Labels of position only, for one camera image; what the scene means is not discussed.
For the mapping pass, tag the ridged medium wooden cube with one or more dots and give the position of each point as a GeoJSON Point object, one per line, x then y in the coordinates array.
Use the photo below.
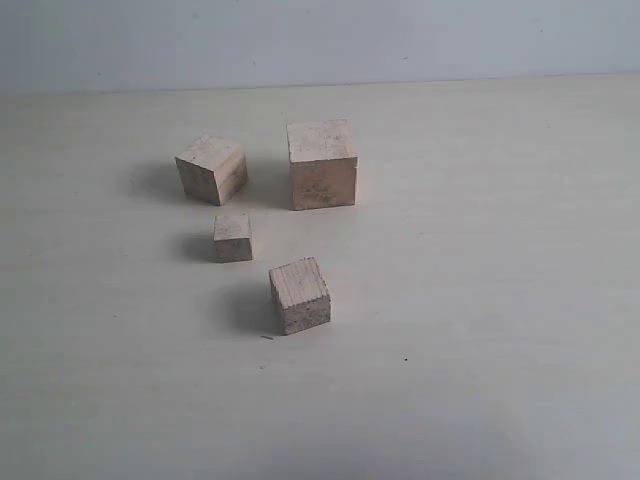
{"type": "Point", "coordinates": [301, 295]}

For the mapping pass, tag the smallest wooden cube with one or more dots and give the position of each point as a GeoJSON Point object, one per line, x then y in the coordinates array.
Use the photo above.
{"type": "Point", "coordinates": [232, 237]}

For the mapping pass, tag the second largest wooden cube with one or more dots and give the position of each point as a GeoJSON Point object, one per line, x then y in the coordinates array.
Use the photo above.
{"type": "Point", "coordinates": [212, 169]}

